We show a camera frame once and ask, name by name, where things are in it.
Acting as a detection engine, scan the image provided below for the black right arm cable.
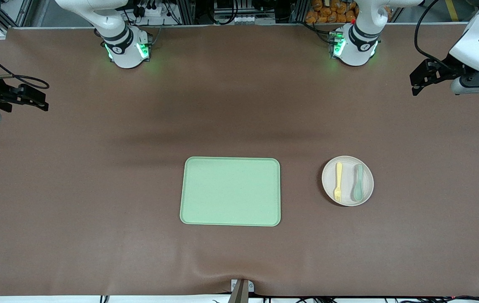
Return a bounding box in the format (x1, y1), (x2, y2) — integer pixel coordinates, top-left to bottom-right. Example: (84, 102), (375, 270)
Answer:
(0, 38), (50, 90)

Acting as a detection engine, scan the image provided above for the brown table cloth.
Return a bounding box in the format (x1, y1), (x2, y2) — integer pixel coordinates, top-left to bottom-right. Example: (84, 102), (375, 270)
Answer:
(0, 24), (479, 297)

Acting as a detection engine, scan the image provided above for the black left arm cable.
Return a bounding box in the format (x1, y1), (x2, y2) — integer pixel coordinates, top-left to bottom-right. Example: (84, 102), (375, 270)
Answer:
(414, 0), (454, 70)

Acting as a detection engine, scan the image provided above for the light green rectangular tray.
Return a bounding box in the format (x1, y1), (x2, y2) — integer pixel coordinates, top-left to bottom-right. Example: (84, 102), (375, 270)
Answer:
(180, 157), (281, 227)

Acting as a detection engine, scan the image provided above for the white power strip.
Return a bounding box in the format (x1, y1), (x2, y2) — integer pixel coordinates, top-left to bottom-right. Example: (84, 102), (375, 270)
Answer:
(135, 3), (165, 18)

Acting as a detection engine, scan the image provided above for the beige round plate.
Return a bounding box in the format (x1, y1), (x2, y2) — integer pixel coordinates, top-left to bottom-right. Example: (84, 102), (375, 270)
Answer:
(322, 156), (374, 207)

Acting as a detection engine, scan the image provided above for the white connector block row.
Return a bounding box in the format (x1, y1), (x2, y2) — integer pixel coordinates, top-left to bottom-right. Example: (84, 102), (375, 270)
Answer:
(214, 14), (257, 24)

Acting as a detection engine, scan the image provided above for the yellow plastic fork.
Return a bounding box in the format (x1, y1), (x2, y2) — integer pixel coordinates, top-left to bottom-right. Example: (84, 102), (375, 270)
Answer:
(334, 162), (343, 202)

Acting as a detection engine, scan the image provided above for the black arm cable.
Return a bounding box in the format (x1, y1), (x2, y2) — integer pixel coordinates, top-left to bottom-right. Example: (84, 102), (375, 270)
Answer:
(0, 38), (50, 90)
(414, 0), (454, 70)

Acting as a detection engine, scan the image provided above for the grey metal clamp bracket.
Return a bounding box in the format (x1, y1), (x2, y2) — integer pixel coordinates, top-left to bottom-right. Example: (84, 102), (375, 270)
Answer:
(228, 279), (255, 303)

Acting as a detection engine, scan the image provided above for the pile of orange items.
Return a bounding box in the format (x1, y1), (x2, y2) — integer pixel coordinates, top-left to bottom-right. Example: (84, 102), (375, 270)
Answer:
(305, 0), (360, 24)

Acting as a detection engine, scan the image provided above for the green plastic spoon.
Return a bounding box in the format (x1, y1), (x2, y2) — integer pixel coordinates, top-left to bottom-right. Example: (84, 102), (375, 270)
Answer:
(352, 164), (364, 202)

